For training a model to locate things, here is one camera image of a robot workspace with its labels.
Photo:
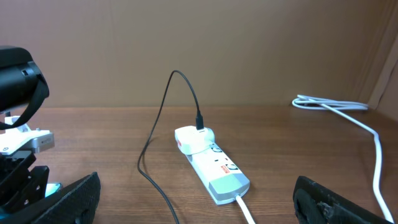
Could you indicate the white power strip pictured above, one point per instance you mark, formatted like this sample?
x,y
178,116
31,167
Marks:
x,y
222,178

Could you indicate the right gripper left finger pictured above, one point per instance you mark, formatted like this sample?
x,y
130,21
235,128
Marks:
x,y
75,203

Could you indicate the white USB charger plug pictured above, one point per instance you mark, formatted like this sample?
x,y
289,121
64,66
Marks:
x,y
192,141

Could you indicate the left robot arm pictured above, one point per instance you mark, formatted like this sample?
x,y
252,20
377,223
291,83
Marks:
x,y
23,91

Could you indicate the turquoise screen Galaxy smartphone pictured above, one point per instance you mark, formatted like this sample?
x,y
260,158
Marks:
x,y
52,188

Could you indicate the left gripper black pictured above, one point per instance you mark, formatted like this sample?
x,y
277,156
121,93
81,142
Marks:
x,y
21,186

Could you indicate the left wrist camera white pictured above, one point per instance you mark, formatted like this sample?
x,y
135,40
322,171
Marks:
x,y
26,139

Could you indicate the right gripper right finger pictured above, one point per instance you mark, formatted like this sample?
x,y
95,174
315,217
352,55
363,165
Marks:
x,y
316,204

